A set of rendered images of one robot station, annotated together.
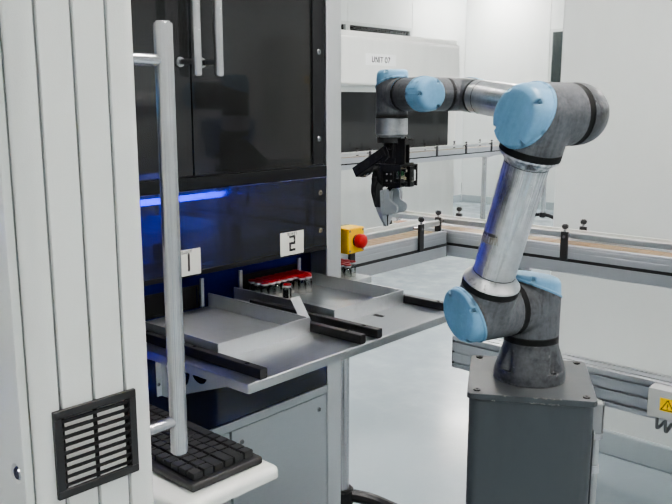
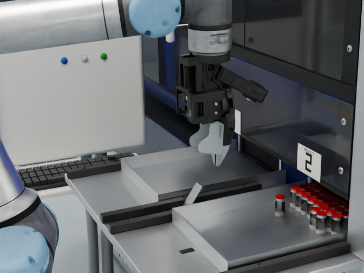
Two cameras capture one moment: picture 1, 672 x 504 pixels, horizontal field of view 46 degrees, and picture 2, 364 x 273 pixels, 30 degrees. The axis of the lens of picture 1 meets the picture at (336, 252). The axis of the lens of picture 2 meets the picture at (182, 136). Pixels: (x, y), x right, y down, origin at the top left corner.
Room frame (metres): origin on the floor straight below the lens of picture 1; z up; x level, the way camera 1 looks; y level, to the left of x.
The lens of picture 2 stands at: (2.33, -1.20, 1.54)
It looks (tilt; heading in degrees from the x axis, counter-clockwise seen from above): 19 degrees down; 115
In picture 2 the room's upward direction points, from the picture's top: 1 degrees counter-clockwise
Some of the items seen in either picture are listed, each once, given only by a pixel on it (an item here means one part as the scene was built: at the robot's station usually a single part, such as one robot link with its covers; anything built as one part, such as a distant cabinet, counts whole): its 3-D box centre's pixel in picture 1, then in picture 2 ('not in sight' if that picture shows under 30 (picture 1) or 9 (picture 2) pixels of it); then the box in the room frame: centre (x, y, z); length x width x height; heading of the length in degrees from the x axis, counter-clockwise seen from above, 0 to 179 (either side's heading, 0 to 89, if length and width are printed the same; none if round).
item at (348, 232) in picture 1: (347, 239); not in sight; (2.22, -0.03, 1.00); 0.08 x 0.07 x 0.07; 49
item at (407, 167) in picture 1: (394, 162); (206, 86); (1.89, -0.14, 1.23); 0.09 x 0.08 x 0.12; 50
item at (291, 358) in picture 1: (290, 324); (205, 210); (1.78, 0.10, 0.87); 0.70 x 0.48 x 0.02; 139
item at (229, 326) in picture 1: (213, 323); (201, 169); (1.70, 0.27, 0.90); 0.34 x 0.26 x 0.04; 49
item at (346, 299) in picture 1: (318, 295); (270, 223); (1.95, 0.05, 0.90); 0.34 x 0.26 x 0.04; 49
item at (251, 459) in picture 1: (154, 434); (75, 171); (1.29, 0.31, 0.82); 0.40 x 0.14 x 0.02; 47
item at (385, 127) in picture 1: (392, 128); (210, 40); (1.89, -0.13, 1.31); 0.08 x 0.08 x 0.05
